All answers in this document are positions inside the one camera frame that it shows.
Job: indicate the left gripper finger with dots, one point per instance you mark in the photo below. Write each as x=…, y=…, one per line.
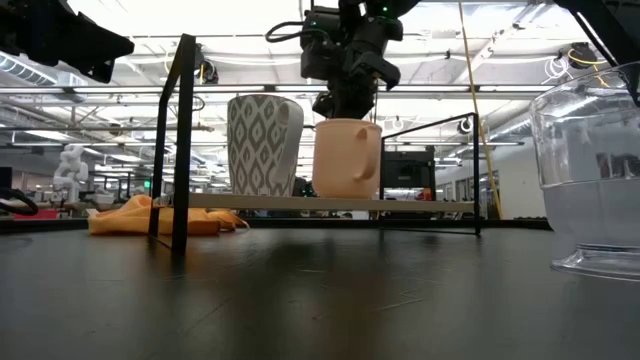
x=107, y=47

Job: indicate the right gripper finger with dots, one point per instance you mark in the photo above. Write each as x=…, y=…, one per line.
x=330, y=106
x=360, y=105

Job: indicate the peach plastic mug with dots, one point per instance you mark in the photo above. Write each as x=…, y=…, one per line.
x=342, y=160

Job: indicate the white grey patterned mug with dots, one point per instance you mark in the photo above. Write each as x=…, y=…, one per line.
x=255, y=150

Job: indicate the clear glass cup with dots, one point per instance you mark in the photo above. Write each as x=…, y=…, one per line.
x=590, y=200

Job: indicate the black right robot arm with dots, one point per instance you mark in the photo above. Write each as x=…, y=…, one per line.
x=600, y=30

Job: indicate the black box machine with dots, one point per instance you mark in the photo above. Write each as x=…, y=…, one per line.
x=407, y=170

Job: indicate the black monitor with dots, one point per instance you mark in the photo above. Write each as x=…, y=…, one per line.
x=5, y=178

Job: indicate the orange cloth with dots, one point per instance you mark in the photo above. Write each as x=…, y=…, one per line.
x=130, y=217

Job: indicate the red box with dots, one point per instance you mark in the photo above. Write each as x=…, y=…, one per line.
x=37, y=214

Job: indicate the silver ceiling air duct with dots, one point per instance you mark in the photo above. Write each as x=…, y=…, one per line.
x=30, y=72

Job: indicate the black aluminium table frame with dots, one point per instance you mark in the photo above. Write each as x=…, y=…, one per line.
x=310, y=224

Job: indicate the wooden shelf black metal frame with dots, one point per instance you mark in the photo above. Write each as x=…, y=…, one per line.
x=182, y=150

